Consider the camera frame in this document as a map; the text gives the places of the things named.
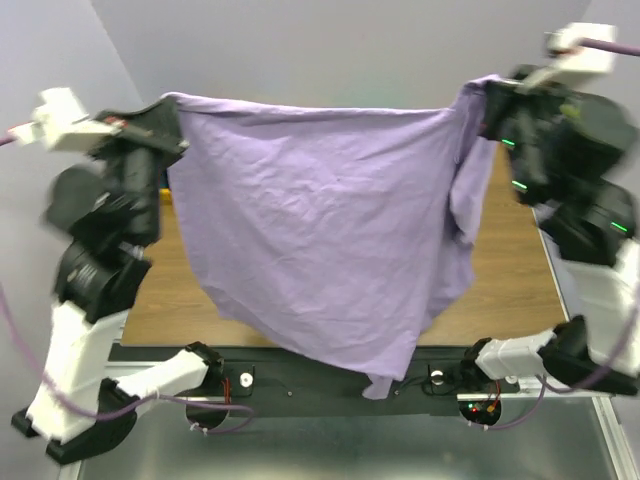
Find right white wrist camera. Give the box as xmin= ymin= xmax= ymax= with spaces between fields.
xmin=516 ymin=22 xmax=617 ymax=93

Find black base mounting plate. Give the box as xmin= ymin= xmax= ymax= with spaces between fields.
xmin=102 ymin=344 xmax=584 ymax=419

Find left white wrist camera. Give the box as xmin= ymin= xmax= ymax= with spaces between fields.
xmin=8 ymin=87 xmax=122 ymax=154

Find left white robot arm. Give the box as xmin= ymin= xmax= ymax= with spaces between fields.
xmin=11 ymin=98 xmax=223 ymax=466

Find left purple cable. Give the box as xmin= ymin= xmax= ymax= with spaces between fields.
xmin=0 ymin=132 xmax=256 ymax=435

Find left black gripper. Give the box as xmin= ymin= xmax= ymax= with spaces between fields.
xmin=105 ymin=93 xmax=204 ymax=231

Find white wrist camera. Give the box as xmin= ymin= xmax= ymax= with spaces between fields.
xmin=8 ymin=87 xmax=122 ymax=154
xmin=516 ymin=22 xmax=617 ymax=93

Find aluminium frame rail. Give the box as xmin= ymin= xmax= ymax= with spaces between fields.
xmin=105 ymin=356 xmax=610 ymax=397

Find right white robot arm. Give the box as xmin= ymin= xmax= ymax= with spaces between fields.
xmin=451 ymin=65 xmax=639 ymax=396

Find purple t shirt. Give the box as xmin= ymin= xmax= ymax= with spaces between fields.
xmin=168 ymin=77 xmax=496 ymax=400

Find yellow plastic bin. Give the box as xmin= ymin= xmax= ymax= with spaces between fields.
xmin=159 ymin=188 xmax=173 ymax=205

